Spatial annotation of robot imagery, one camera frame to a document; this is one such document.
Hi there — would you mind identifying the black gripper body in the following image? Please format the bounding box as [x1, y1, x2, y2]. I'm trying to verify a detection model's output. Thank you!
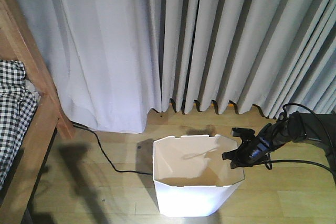
[222, 135, 272, 169]

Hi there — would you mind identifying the white plastic trash bin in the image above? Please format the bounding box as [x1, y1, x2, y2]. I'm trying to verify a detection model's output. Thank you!
[153, 135, 245, 217]

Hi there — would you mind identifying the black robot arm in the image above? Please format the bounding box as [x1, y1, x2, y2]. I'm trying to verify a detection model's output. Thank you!
[222, 112, 335, 174]

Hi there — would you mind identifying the white pleated curtain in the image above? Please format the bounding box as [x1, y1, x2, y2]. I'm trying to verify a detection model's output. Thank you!
[17, 0, 335, 133]

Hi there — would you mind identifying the black white checkered bedding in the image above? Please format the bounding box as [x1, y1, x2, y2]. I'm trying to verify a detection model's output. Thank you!
[1, 60, 38, 186]

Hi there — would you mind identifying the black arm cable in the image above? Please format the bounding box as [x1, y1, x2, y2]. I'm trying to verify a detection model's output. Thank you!
[265, 102, 336, 177]

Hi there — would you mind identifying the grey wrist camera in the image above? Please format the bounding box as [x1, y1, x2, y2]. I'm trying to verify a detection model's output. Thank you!
[230, 127, 255, 143]

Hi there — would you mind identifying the black power cord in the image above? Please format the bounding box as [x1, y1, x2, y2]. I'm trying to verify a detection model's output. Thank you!
[70, 121, 153, 175]

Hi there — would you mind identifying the wooden bed frame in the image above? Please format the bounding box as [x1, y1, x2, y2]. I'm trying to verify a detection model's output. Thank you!
[1, 0, 75, 223]

